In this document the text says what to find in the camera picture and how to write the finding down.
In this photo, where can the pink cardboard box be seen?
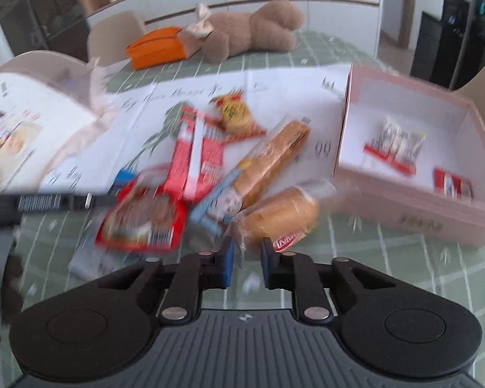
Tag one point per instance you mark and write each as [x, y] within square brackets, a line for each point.
[428, 214]

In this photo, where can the dark glass cabinet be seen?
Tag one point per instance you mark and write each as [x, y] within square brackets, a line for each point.
[36, 8]

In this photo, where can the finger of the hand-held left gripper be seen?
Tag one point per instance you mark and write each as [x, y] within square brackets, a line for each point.
[44, 203]

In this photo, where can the silver red snack packet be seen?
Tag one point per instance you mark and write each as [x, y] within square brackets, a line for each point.
[400, 151]
[415, 151]
[382, 139]

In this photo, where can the long red snack packet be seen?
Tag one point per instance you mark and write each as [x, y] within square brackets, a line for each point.
[210, 161]

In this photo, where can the long sliced bread packet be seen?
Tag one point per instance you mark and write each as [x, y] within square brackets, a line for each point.
[270, 153]

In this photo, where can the small red white packet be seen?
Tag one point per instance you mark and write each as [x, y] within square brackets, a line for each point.
[452, 184]

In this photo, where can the red round snack packet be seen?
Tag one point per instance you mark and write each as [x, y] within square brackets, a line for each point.
[145, 214]

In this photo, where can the round bread bun packet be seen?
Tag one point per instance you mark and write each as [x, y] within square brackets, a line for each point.
[283, 214]

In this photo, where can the beige chair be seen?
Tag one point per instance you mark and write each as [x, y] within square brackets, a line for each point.
[113, 34]
[44, 62]
[483, 89]

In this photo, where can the pink ruffled cushion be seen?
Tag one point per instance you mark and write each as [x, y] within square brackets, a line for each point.
[32, 137]

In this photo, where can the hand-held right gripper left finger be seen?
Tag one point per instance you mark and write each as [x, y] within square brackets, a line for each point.
[227, 268]

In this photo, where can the silver grey packet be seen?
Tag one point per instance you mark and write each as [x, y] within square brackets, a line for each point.
[91, 264]

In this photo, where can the brown teddy bear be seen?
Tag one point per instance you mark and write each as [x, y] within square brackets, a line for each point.
[246, 32]

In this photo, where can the small blue packet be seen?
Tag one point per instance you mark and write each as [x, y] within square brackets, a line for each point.
[121, 180]

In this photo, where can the yellow snack packet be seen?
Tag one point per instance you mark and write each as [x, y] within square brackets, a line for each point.
[234, 113]

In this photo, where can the black cabinet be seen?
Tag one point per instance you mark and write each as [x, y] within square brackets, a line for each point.
[448, 48]

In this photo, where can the white printed paper sheet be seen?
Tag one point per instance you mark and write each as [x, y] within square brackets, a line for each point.
[275, 89]

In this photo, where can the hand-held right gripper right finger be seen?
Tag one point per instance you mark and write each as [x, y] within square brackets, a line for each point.
[267, 268]

